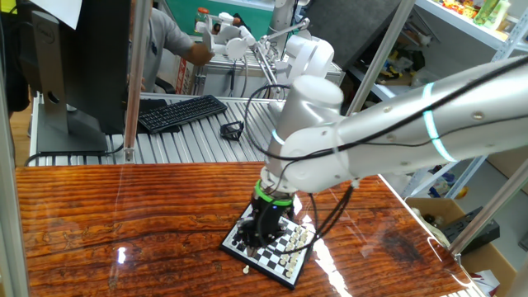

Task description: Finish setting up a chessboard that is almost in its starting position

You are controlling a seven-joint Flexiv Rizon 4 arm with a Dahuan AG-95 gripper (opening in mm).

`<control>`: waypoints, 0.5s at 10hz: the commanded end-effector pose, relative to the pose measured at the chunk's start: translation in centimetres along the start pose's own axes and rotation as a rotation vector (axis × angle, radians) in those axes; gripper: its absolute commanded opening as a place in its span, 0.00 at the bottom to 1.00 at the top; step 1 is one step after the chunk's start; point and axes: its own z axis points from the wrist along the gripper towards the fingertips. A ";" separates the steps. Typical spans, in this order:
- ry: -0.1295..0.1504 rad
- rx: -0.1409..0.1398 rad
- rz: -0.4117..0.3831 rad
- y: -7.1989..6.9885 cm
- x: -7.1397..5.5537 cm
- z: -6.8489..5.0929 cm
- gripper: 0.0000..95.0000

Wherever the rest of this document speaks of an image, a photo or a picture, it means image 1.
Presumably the blue plastic bag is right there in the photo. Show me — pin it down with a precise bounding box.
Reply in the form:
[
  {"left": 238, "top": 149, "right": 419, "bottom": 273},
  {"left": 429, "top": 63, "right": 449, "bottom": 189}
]
[{"left": 428, "top": 171, "right": 457, "bottom": 199}]

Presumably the silver background robot column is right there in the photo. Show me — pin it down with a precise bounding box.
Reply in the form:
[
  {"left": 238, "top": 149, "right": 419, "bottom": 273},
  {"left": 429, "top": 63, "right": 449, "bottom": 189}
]
[{"left": 270, "top": 0, "right": 299, "bottom": 40}]

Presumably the person in grey shirt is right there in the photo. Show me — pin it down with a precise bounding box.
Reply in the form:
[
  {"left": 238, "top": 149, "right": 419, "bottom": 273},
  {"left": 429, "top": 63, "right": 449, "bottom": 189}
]
[{"left": 139, "top": 0, "right": 195, "bottom": 94}]

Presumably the black tablet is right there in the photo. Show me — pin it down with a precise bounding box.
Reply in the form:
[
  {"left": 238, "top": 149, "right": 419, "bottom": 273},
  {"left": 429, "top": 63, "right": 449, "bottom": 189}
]
[{"left": 237, "top": 15, "right": 253, "bottom": 38}]

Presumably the aluminium frame post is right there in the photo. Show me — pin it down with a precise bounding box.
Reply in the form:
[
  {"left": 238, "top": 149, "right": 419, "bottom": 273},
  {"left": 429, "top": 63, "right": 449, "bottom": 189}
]
[
  {"left": 345, "top": 0, "right": 417, "bottom": 117},
  {"left": 0, "top": 69, "right": 31, "bottom": 297},
  {"left": 447, "top": 158, "right": 528, "bottom": 260},
  {"left": 122, "top": 0, "right": 152, "bottom": 164}
]

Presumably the white foam packaging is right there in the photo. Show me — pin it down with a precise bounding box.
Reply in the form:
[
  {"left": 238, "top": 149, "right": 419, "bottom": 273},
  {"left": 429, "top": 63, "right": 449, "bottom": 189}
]
[{"left": 382, "top": 172, "right": 414, "bottom": 195}]

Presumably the colourful toy pile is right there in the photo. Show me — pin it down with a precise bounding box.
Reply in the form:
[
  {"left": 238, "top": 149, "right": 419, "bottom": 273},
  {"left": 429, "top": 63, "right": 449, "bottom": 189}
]
[{"left": 440, "top": 0, "right": 475, "bottom": 20}]

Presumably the small black clip object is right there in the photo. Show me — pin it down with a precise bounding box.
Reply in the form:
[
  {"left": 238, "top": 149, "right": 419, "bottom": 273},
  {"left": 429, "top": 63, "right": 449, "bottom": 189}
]
[{"left": 219, "top": 120, "right": 245, "bottom": 142}]

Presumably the black monitor cable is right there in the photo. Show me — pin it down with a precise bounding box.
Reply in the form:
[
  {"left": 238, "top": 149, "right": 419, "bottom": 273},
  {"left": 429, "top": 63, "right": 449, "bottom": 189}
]
[{"left": 24, "top": 139, "right": 125, "bottom": 167}]

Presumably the black white chessboard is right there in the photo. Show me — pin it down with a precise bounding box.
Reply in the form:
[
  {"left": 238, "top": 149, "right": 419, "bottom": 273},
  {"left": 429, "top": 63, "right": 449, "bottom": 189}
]
[{"left": 219, "top": 200, "right": 317, "bottom": 290}]

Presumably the black keyboard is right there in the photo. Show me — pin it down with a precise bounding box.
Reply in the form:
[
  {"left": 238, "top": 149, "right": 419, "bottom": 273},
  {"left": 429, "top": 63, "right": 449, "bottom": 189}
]
[{"left": 137, "top": 94, "right": 229, "bottom": 134}]

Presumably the dark grey foam panel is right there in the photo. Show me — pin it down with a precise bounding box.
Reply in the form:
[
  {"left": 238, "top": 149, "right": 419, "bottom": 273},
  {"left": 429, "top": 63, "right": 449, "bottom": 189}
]
[{"left": 299, "top": 0, "right": 404, "bottom": 70}]

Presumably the black plastic device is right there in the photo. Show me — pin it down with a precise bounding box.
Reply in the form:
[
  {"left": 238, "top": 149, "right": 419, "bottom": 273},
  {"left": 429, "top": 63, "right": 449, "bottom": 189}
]
[{"left": 441, "top": 205, "right": 501, "bottom": 255}]

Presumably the bare person forearm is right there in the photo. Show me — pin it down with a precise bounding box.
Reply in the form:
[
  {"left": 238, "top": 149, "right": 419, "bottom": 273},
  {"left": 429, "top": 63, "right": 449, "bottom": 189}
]
[{"left": 181, "top": 40, "right": 215, "bottom": 67}]

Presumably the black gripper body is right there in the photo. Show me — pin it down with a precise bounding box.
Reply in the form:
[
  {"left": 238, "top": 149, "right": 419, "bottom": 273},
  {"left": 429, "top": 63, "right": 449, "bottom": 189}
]
[{"left": 247, "top": 196, "right": 295, "bottom": 248}]

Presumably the red white printed box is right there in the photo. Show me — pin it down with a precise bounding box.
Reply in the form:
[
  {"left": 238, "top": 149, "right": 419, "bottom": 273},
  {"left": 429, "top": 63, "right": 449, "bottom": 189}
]
[{"left": 175, "top": 60, "right": 194, "bottom": 96}]

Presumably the white red paper packet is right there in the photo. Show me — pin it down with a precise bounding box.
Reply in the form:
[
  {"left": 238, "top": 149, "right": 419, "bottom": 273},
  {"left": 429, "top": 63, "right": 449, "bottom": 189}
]
[{"left": 472, "top": 268, "right": 501, "bottom": 292}]

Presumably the black monitor with stand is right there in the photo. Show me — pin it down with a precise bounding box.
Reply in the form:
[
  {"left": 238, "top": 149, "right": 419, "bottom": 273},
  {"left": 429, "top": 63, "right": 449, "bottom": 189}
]
[{"left": 16, "top": 0, "right": 133, "bottom": 156}]

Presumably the white haptic control device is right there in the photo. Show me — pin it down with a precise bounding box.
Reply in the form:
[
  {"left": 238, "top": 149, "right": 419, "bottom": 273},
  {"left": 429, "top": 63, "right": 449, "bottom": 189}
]
[{"left": 194, "top": 11, "right": 336, "bottom": 90}]

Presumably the green plastic bottle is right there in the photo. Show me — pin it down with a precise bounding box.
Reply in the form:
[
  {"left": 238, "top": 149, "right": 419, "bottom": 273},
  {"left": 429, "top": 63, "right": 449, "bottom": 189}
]
[{"left": 473, "top": 0, "right": 501, "bottom": 26}]

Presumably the silver aluminium flight case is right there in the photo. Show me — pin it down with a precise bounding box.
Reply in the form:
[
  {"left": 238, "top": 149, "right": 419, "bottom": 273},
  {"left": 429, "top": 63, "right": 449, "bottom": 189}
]
[{"left": 191, "top": 53, "right": 346, "bottom": 100}]

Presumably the pale green bottle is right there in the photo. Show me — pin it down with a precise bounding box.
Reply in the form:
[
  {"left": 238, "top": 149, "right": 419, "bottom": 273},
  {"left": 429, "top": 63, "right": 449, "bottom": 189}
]
[{"left": 486, "top": 0, "right": 512, "bottom": 31}]

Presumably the white metal shelf rack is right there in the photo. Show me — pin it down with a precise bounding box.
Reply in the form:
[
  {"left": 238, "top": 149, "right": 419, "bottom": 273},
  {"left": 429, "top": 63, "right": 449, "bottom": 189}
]
[{"left": 346, "top": 0, "right": 528, "bottom": 199}]

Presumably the brown cardboard box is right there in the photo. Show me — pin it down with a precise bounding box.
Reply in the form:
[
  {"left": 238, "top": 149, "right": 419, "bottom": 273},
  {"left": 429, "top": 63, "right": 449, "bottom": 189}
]
[{"left": 406, "top": 196, "right": 519, "bottom": 297}]

